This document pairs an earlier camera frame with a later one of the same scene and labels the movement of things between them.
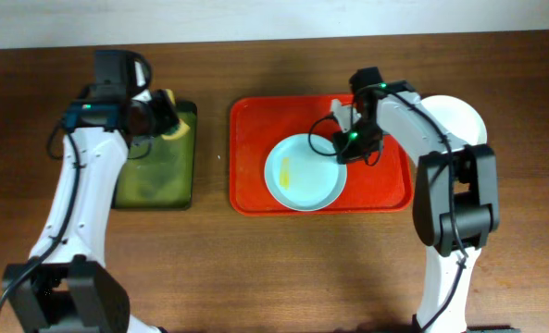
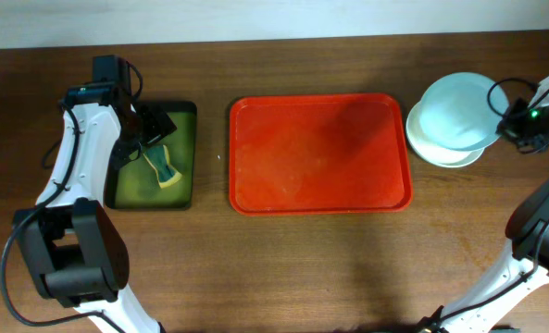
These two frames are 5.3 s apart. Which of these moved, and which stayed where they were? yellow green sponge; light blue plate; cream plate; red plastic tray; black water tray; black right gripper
Moved: black right gripper; cream plate; light blue plate; yellow green sponge
Stayed: red plastic tray; black water tray
